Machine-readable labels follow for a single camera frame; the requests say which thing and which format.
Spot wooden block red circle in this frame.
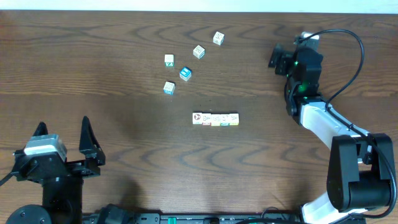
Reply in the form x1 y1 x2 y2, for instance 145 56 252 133
192 112 203 124

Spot wooden block red edge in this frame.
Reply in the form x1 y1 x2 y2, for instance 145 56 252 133
202 113 211 126

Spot wooden block blue I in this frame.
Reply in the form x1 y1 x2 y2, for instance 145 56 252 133
179 67 192 82

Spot wooden block top right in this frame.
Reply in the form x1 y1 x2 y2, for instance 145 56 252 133
213 31 224 45

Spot wooden block yellow W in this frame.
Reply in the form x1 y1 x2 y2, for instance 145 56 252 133
211 114 221 126

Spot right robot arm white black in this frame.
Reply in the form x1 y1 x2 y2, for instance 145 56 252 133
269 40 397 223

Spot wooden block green Z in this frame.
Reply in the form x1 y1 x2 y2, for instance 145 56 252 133
164 54 175 67

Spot wooden block teal edge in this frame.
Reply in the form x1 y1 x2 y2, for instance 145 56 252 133
193 45 205 59

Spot wooden block blue side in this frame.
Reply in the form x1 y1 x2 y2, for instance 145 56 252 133
163 82 175 95

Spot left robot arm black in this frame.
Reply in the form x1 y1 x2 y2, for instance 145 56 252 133
1 116 106 223

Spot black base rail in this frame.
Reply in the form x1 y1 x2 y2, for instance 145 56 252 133
82 203 368 224

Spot wooden block plain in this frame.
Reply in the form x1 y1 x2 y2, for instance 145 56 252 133
229 113 239 126

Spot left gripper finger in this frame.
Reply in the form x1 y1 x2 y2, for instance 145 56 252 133
79 116 106 166
33 121 48 136

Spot wooden block green edge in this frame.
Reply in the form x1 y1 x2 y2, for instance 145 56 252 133
220 114 230 126

